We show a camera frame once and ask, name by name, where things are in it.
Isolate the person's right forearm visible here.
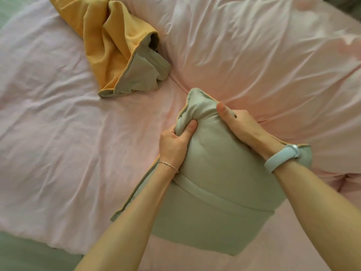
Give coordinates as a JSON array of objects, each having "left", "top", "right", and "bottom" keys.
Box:
[{"left": 273, "top": 160, "right": 361, "bottom": 271}]

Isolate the thin gold bracelet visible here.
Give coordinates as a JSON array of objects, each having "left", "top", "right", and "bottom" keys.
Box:
[{"left": 157, "top": 160, "right": 180, "bottom": 175}]

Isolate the person's left hand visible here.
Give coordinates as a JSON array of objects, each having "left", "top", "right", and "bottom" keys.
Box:
[{"left": 159, "top": 120, "right": 198, "bottom": 173}]

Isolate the person's left forearm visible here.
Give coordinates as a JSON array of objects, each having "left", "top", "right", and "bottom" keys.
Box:
[{"left": 74, "top": 163, "right": 178, "bottom": 271}]

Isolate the grey and orange pillowcase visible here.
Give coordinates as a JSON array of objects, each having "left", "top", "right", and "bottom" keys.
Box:
[
  {"left": 48, "top": 0, "right": 172, "bottom": 99},
  {"left": 110, "top": 88, "right": 313, "bottom": 257}
]

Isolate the pink ruffled duvet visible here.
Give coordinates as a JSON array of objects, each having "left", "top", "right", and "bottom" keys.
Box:
[{"left": 118, "top": 0, "right": 361, "bottom": 192}]

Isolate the person's right hand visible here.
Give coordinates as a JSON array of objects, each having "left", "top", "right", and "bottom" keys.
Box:
[{"left": 216, "top": 102, "right": 285, "bottom": 161}]

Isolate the pink bed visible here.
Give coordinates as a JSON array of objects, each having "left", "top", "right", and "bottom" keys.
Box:
[{"left": 0, "top": 0, "right": 361, "bottom": 271}]

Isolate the white smartwatch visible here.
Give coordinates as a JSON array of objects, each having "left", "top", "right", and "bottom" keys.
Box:
[{"left": 264, "top": 143, "right": 300, "bottom": 174}]

